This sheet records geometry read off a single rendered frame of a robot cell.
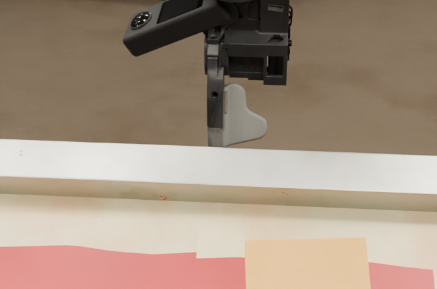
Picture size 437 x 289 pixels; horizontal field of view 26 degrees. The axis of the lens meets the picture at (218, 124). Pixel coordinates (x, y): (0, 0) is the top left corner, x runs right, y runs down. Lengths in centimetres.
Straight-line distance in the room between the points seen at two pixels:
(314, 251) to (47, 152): 25
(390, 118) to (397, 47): 83
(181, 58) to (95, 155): 404
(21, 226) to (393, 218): 33
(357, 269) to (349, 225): 4
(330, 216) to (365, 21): 458
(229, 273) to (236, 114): 19
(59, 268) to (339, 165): 26
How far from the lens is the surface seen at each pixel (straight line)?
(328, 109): 437
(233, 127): 94
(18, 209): 87
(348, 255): 83
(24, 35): 525
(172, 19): 91
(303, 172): 82
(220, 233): 83
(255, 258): 82
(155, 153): 83
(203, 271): 82
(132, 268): 83
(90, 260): 84
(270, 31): 92
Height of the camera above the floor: 196
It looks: 28 degrees down
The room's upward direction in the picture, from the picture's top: straight up
